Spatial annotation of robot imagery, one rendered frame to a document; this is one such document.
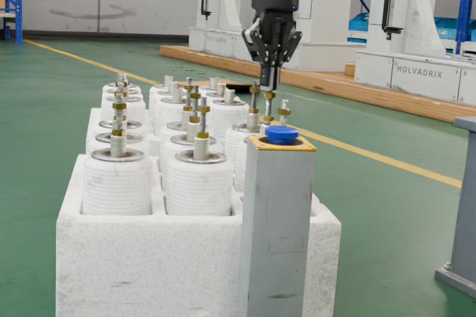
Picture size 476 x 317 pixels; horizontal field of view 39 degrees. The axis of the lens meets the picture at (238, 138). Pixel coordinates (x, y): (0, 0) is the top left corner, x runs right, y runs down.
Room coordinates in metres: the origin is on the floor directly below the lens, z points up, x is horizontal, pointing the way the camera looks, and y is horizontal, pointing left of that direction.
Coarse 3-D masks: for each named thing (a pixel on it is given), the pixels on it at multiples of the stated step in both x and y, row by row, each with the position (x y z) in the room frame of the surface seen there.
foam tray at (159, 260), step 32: (160, 192) 0.99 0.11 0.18; (64, 224) 0.83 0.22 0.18; (96, 224) 0.84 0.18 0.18; (128, 224) 0.85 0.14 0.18; (160, 224) 0.85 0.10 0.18; (192, 224) 0.86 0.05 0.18; (224, 224) 0.87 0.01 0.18; (320, 224) 0.89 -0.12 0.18; (64, 256) 0.83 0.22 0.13; (96, 256) 0.84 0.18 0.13; (128, 256) 0.85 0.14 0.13; (160, 256) 0.85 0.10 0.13; (192, 256) 0.86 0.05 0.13; (224, 256) 0.87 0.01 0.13; (320, 256) 0.89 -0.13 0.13; (64, 288) 0.83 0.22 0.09; (96, 288) 0.84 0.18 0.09; (128, 288) 0.85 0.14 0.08; (160, 288) 0.85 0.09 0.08; (192, 288) 0.86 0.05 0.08; (224, 288) 0.87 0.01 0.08; (320, 288) 0.89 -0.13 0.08
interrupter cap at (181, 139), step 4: (172, 136) 1.06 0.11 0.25; (176, 136) 1.07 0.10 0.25; (180, 136) 1.08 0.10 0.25; (184, 136) 1.07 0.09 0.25; (172, 140) 1.04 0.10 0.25; (176, 140) 1.04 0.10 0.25; (180, 140) 1.04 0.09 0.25; (184, 140) 1.06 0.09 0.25; (212, 140) 1.06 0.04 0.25; (216, 140) 1.05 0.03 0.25; (184, 144) 1.02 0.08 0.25; (188, 144) 1.02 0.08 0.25; (192, 144) 1.02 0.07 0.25; (212, 144) 1.04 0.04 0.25
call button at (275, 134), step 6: (270, 126) 0.79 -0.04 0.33; (276, 126) 0.79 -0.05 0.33; (282, 126) 0.80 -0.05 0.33; (270, 132) 0.77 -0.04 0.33; (276, 132) 0.76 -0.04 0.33; (282, 132) 0.76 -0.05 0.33; (288, 132) 0.77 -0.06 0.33; (294, 132) 0.77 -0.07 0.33; (270, 138) 0.77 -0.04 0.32; (276, 138) 0.77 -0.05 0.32; (282, 138) 0.76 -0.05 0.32; (288, 138) 0.76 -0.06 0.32; (294, 138) 0.78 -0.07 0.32
